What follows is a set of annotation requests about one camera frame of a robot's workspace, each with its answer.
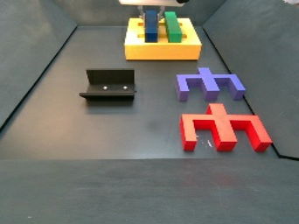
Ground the purple branched block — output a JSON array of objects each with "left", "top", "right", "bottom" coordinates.
[{"left": 175, "top": 67, "right": 245, "bottom": 102}]

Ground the green block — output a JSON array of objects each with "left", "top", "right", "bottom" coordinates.
[{"left": 164, "top": 11, "right": 183, "bottom": 43}]

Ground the red branched block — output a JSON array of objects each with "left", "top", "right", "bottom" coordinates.
[{"left": 180, "top": 103, "right": 272, "bottom": 151}]

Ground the black angle bracket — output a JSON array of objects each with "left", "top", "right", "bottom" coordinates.
[{"left": 79, "top": 68, "right": 136, "bottom": 101}]

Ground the long blue block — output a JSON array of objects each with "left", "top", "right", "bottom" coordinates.
[{"left": 144, "top": 10, "right": 157, "bottom": 43}]

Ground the yellow board with slots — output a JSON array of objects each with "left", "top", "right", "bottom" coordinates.
[{"left": 124, "top": 18, "right": 201, "bottom": 60}]

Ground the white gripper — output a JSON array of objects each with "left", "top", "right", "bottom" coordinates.
[{"left": 117, "top": 0, "right": 189, "bottom": 24}]

